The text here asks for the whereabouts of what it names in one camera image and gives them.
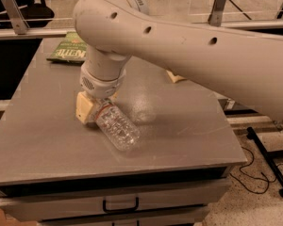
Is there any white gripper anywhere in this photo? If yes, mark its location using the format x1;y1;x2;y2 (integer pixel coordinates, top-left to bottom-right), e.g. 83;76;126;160
75;64;126;124

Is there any clear plastic water bottle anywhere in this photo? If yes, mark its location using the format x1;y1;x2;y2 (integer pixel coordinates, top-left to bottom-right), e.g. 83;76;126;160
92;99;141;152

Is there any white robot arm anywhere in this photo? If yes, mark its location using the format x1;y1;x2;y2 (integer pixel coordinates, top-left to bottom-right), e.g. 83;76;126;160
73;0;283;123

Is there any green kettle chips bag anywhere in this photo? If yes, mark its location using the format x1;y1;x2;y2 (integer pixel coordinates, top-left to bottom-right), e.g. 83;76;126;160
47;32;87;63

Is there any green and yellow sponge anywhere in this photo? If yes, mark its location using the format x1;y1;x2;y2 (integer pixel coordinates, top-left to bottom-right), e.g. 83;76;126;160
166;71;185;84

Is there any grey drawer cabinet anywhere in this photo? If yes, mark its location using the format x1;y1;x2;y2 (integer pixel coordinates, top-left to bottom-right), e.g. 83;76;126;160
0;165;234;226

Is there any black office chair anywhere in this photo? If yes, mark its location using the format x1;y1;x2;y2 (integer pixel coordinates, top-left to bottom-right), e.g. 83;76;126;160
0;0;56;29

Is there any black stand leg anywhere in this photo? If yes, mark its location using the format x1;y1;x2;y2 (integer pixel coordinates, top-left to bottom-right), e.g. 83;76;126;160
247;127;283;198

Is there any black drawer handle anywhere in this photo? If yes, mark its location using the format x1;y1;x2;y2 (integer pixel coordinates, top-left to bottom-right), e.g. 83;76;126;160
102;197;140;214

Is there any left metal railing bracket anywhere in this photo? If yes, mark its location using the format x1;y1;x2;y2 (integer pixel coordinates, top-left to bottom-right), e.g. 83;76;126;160
1;0;29;35

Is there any metal railing bracket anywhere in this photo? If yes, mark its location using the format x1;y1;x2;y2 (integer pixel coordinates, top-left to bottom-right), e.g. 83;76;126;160
1;0;29;35
208;0;226;26

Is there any right metal railing bracket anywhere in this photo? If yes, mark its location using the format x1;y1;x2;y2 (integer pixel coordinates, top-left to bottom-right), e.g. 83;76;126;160
208;0;226;26

